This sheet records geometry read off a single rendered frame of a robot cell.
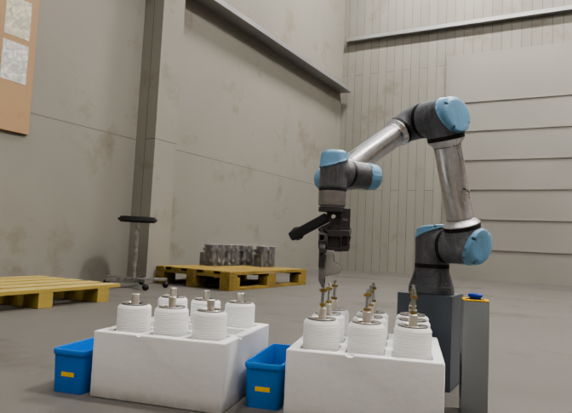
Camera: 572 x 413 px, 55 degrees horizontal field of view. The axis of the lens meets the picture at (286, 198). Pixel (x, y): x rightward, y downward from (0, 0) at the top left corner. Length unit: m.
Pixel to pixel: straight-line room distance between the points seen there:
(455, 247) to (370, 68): 8.04
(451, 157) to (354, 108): 7.89
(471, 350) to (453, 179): 0.52
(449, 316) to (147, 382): 0.94
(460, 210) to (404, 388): 0.63
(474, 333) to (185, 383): 0.80
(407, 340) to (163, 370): 0.64
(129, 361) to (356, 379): 0.61
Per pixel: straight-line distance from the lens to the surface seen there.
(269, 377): 1.55
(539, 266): 8.63
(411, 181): 9.07
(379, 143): 1.74
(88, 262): 5.11
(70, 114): 4.99
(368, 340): 1.44
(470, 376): 1.67
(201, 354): 1.51
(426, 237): 1.91
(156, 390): 1.59
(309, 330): 1.46
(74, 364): 1.71
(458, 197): 1.80
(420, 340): 1.44
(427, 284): 1.89
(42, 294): 3.47
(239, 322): 1.74
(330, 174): 1.45
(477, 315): 1.64
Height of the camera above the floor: 0.46
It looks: 4 degrees up
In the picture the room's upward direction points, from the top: 3 degrees clockwise
